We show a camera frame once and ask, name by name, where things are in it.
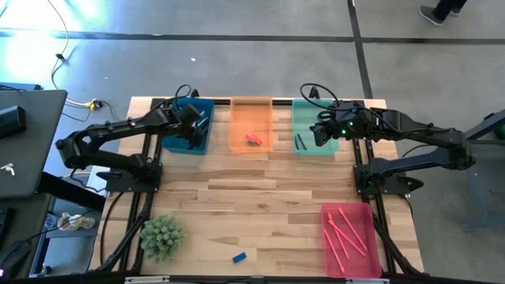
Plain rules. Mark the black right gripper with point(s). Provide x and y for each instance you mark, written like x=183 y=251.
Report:
x=347 y=122

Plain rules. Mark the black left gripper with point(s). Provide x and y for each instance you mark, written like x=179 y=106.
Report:
x=189 y=122

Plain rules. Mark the light green pen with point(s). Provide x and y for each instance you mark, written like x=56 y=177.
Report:
x=204 y=120

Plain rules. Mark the pink eraser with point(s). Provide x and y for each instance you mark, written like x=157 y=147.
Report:
x=251 y=138

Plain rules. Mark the orange-red eraser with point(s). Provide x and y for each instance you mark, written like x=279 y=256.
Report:
x=259 y=141

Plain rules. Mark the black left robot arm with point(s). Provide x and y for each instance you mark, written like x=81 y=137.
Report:
x=118 y=126

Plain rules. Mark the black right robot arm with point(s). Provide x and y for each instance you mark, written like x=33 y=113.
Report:
x=414 y=130

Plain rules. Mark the blue plastic bin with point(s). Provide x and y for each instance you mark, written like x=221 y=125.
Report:
x=175 y=146

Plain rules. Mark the teal translucent plastic bin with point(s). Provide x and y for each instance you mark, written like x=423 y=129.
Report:
x=304 y=122

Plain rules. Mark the orange translucent plastic bin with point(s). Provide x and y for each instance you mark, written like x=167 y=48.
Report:
x=244 y=118

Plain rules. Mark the yellow power plug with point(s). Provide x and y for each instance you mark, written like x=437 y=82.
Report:
x=93 y=105

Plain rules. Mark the white paper sheet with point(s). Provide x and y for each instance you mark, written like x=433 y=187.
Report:
x=94 y=187

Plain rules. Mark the green artificial plant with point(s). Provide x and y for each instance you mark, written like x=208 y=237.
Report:
x=161 y=238

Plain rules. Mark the person's shoe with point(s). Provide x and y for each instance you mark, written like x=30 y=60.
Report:
x=430 y=15

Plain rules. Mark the black desk beam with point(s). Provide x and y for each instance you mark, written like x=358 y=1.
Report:
x=71 y=193

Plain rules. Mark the blue eraser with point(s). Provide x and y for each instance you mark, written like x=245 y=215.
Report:
x=239 y=258

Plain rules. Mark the pink translucent plastic bin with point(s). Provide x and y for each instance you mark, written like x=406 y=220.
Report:
x=369 y=268

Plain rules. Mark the beige coiled object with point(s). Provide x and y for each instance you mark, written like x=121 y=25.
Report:
x=75 y=223

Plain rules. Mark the person's leg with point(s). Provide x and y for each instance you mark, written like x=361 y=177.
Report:
x=447 y=6

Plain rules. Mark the black desk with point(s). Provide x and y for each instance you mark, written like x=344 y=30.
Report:
x=35 y=118

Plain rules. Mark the black box device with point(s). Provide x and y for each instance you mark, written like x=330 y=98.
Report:
x=12 y=122

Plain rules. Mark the small white object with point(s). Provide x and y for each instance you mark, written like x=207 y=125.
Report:
x=8 y=169

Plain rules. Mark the black aluminium table frame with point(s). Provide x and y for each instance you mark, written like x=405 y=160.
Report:
x=223 y=102

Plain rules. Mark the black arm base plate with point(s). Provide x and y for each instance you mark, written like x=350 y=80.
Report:
x=118 y=185
x=398 y=181

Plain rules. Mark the grey metal table frame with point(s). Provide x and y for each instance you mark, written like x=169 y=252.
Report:
x=479 y=209

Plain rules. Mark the silver bracket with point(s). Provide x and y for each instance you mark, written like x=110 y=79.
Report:
x=146 y=279
x=367 y=281

